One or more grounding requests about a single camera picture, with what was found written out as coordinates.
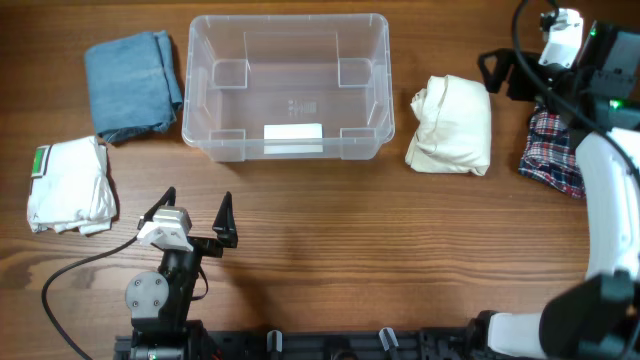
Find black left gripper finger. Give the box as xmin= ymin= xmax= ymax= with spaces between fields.
xmin=212 ymin=191 xmax=238 ymax=248
xmin=137 ymin=186 xmax=176 ymax=230

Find cream cloth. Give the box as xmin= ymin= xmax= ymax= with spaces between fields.
xmin=405 ymin=75 xmax=492 ymax=176

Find plaid shirt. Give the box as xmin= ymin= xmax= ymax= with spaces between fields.
xmin=518 ymin=105 xmax=586 ymax=199

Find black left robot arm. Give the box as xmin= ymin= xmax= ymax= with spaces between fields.
xmin=114 ymin=187 xmax=238 ymax=360

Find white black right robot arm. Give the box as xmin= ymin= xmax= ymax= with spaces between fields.
xmin=454 ymin=9 xmax=639 ymax=359

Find white label on container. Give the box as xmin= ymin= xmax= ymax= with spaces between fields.
xmin=264 ymin=123 xmax=324 ymax=155

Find clear plastic storage container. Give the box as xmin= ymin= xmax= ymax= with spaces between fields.
xmin=182 ymin=13 xmax=395 ymax=162

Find folded white t-shirt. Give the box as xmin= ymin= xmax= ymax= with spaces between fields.
xmin=27 ymin=136 xmax=117 ymax=236

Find folded blue denim jeans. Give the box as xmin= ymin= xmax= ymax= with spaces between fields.
xmin=84 ymin=31 xmax=183 ymax=144

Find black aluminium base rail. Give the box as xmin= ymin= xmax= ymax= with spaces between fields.
xmin=113 ymin=327 xmax=472 ymax=360

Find black left camera cable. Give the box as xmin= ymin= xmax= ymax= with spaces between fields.
xmin=40 ymin=234 xmax=141 ymax=360

